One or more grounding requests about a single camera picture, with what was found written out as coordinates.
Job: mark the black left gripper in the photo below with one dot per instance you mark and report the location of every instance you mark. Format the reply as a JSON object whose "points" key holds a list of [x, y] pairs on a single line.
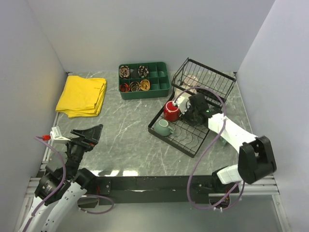
{"points": [[91, 136]]}

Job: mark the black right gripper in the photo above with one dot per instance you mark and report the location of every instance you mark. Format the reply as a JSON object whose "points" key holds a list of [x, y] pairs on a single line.
{"points": [[195, 123]]}

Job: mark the white mug green inside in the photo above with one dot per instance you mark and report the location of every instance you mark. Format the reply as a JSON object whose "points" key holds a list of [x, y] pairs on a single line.
{"points": [[178, 92]]}

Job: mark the red mug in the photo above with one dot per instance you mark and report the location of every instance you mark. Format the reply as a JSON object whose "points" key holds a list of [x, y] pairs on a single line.
{"points": [[171, 112]]}

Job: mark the pink speckled mug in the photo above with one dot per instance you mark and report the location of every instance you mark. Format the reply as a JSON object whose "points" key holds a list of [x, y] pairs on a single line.
{"points": [[190, 81]]}

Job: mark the teal cup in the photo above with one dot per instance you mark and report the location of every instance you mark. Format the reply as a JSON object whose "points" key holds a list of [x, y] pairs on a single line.
{"points": [[163, 128]]}

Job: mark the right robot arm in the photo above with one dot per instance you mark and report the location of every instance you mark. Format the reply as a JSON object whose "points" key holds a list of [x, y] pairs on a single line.
{"points": [[256, 159]]}

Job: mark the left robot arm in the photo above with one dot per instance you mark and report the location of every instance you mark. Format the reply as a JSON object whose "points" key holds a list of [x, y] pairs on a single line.
{"points": [[64, 181]]}

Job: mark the yellow folded cloth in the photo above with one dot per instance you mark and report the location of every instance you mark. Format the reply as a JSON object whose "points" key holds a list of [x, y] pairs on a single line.
{"points": [[82, 97]]}

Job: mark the orange black rolled tie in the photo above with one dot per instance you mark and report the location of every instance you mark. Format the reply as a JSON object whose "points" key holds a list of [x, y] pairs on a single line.
{"points": [[124, 87]]}

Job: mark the yellow rolled tie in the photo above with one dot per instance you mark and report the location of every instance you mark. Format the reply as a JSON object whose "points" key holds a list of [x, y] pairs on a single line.
{"points": [[145, 85]]}

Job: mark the brown black rolled tie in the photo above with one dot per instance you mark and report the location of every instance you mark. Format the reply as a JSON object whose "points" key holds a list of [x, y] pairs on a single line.
{"points": [[134, 86]]}

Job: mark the green compartment tray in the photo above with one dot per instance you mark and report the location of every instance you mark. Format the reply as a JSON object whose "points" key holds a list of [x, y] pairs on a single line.
{"points": [[158, 77]]}

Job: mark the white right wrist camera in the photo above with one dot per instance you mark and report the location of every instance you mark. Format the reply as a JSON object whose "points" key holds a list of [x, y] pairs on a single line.
{"points": [[182, 103]]}

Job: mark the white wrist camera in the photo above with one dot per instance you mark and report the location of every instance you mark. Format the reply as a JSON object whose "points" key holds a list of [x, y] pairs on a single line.
{"points": [[182, 103], [55, 136]]}

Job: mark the black wire dish rack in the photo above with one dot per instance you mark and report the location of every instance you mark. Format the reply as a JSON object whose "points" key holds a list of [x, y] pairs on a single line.
{"points": [[204, 90]]}

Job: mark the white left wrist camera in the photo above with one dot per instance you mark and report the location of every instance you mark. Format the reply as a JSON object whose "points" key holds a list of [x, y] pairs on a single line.
{"points": [[55, 136]]}

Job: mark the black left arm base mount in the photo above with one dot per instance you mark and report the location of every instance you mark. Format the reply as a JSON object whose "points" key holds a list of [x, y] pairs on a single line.
{"points": [[101, 187]]}

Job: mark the black table front rail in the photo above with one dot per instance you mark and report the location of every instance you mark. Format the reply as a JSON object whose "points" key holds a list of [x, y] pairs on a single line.
{"points": [[149, 189]]}

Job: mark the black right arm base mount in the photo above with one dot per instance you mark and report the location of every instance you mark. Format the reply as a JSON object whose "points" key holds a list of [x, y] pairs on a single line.
{"points": [[203, 185]]}

